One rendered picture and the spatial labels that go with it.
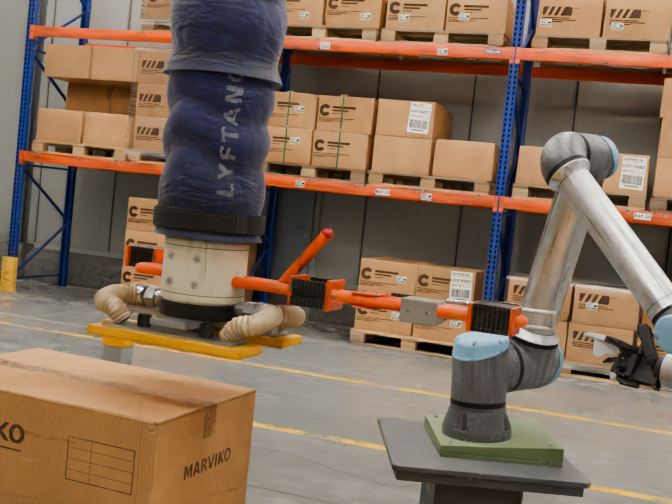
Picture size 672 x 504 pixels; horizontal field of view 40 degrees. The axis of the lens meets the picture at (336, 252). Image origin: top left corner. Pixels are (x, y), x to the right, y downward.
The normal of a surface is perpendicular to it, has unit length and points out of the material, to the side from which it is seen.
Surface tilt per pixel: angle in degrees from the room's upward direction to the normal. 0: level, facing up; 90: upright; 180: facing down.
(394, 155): 90
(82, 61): 90
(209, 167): 74
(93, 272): 90
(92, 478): 90
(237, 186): 79
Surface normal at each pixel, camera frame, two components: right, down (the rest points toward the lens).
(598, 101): -0.31, 0.02
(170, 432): 0.92, 0.11
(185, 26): -0.65, 0.11
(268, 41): 0.75, 0.25
